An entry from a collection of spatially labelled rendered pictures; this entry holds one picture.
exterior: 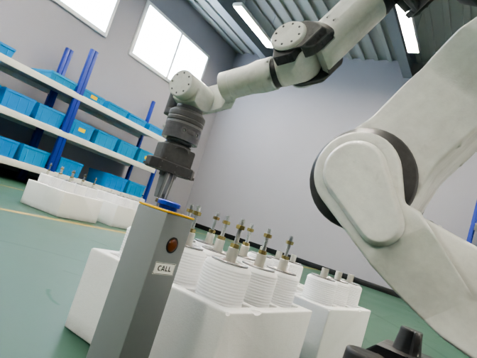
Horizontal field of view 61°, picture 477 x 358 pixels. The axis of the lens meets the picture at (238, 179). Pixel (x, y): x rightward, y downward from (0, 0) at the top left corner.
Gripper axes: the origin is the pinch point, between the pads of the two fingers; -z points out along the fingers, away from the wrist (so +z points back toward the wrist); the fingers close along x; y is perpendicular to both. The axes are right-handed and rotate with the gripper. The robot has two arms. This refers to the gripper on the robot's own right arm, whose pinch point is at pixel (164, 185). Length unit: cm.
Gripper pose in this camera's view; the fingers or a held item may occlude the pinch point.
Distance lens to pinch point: 96.8
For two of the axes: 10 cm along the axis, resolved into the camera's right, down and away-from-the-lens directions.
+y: -6.0, -1.0, 7.9
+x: 7.4, 3.0, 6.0
